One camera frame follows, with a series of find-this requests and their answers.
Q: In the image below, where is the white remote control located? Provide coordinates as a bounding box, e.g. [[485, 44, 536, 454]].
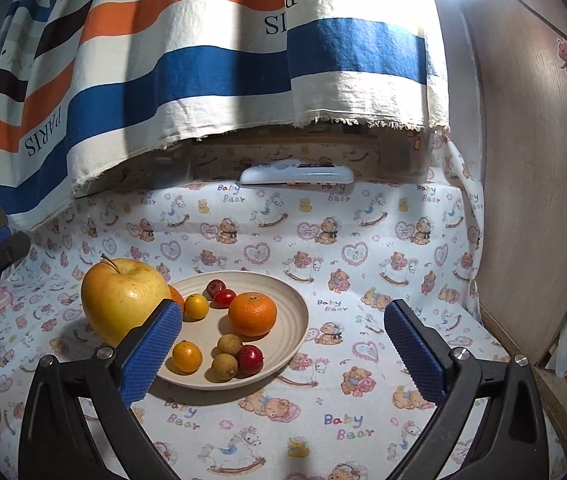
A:
[[240, 159, 355, 187]]

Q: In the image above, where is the cream plate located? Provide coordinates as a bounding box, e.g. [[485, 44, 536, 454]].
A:
[[156, 271, 309, 390]]

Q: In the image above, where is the wooden side panel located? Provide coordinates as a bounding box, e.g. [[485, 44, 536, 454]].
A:
[[463, 0, 567, 366]]

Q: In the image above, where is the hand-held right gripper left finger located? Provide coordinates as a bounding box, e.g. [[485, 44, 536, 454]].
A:
[[18, 298, 184, 480]]

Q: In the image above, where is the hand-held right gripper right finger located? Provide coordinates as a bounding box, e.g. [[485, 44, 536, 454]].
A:
[[383, 300, 550, 480]]

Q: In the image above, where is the yellow cherry tomato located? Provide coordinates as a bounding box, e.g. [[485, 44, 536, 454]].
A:
[[172, 340, 203, 375]]

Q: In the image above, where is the striped hanging cloth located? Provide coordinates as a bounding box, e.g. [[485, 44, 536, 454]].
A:
[[0, 0, 451, 233]]

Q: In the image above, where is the brown longan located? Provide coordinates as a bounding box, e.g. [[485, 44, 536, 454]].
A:
[[212, 353, 239, 380], [217, 334, 243, 357]]

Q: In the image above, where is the kumquat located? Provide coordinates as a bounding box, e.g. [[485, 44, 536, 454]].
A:
[[184, 293, 210, 322]]

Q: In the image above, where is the bear printed tablecloth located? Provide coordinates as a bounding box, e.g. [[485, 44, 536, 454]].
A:
[[0, 140, 564, 480]]

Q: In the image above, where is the yellow apple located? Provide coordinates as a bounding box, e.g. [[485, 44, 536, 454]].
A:
[[81, 254, 172, 348]]

